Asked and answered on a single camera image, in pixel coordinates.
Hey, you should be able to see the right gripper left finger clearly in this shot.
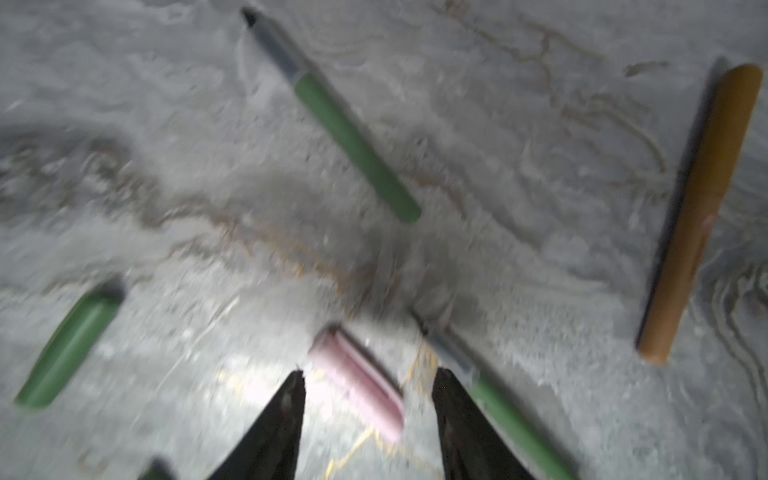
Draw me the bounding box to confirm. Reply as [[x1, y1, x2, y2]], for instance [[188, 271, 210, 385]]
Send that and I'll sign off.
[[209, 370, 306, 479]]

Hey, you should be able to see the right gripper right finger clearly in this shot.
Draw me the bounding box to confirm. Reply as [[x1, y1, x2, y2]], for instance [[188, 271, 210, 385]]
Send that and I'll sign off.
[[432, 367, 533, 480]]

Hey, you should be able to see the dark green pen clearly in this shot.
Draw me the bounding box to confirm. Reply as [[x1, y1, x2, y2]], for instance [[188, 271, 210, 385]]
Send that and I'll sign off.
[[240, 6, 422, 224], [409, 307, 578, 479]]

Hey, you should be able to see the green pen cap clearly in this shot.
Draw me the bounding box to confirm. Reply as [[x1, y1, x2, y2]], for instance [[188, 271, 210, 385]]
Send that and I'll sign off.
[[138, 459, 174, 480], [14, 287, 125, 410]]

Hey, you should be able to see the orange pen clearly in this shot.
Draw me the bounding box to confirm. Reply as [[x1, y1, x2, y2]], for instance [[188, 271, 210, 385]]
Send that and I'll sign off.
[[637, 64, 763, 365]]

